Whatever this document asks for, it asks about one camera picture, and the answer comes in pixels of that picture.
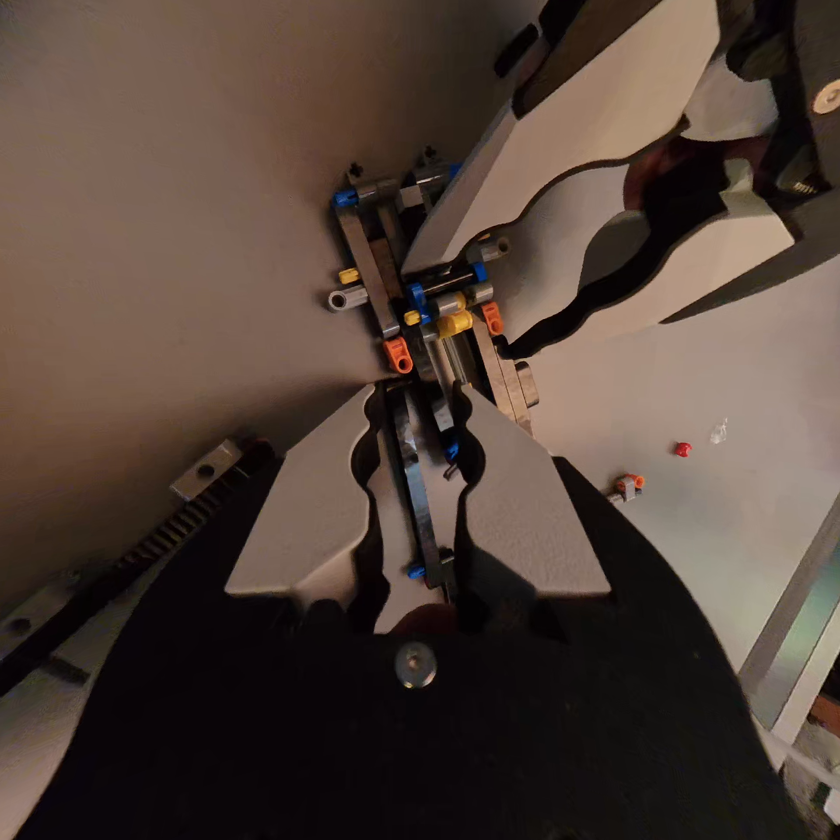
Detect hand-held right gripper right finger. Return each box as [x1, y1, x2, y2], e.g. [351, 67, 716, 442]
[451, 381, 614, 634]

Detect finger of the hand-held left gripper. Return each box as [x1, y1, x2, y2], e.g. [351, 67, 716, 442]
[507, 138, 796, 361]
[400, 0, 783, 277]

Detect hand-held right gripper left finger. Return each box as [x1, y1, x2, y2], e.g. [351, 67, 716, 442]
[225, 382, 389, 634]

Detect long black toy beam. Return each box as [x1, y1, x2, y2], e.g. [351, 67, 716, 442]
[384, 382, 460, 606]

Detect toy brick vehicle chassis assembly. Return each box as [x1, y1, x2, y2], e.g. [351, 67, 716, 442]
[328, 144, 542, 439]

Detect grey orange toy connector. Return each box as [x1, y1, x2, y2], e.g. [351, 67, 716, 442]
[605, 472, 647, 506]

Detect black toy gear rack assembly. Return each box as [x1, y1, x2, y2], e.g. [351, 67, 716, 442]
[0, 437, 278, 698]

